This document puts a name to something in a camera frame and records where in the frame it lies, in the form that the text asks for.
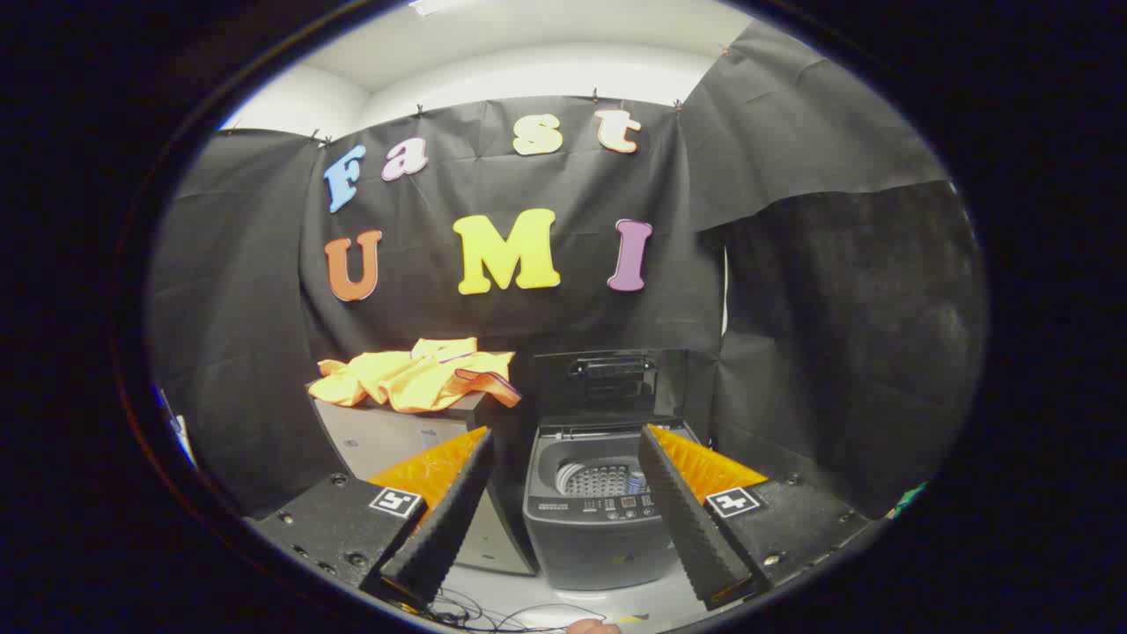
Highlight thin black cables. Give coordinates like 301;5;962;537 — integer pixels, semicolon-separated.
423;590;608;631

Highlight grey cabinet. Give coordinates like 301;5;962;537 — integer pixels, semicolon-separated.
308;352;540;578

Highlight white and blue object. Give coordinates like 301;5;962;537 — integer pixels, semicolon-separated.
157;387;199;468

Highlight black backdrop cloth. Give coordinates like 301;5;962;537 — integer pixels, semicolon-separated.
145;19;987;520

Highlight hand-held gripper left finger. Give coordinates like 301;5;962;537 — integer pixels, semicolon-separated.
249;426;496;610

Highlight orange garment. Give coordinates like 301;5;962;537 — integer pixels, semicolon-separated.
307;337;522;414

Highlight grey washing machine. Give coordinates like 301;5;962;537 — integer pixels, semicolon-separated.
522;418;705;591

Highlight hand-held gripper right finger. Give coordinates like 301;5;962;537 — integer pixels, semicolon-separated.
637;424;873;610

